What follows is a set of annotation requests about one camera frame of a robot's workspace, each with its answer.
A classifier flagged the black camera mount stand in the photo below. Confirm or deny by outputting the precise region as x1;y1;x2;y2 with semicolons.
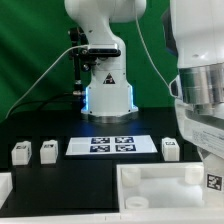
67;27;98;111

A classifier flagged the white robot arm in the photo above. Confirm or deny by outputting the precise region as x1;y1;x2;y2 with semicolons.
64;0;224;159

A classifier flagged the white fixture left edge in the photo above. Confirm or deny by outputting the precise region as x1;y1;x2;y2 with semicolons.
0;172;13;209

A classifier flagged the white marker sheet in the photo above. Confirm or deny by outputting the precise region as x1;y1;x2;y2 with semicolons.
66;135;157;156

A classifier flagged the black cable left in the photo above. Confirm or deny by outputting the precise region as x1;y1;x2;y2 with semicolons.
6;93;84;118

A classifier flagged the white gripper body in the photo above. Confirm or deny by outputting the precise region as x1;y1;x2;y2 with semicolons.
175;99;224;159

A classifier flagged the grey cable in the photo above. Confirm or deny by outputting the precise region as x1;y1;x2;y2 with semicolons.
133;0;172;91
4;44;90;120

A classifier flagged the grey cable left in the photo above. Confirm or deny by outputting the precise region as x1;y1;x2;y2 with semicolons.
4;44;90;120

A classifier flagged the white square table top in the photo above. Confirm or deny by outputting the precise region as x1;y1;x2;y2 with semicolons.
117;162;224;224

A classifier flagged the grey cable right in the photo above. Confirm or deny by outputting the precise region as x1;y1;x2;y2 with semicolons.
133;0;172;91

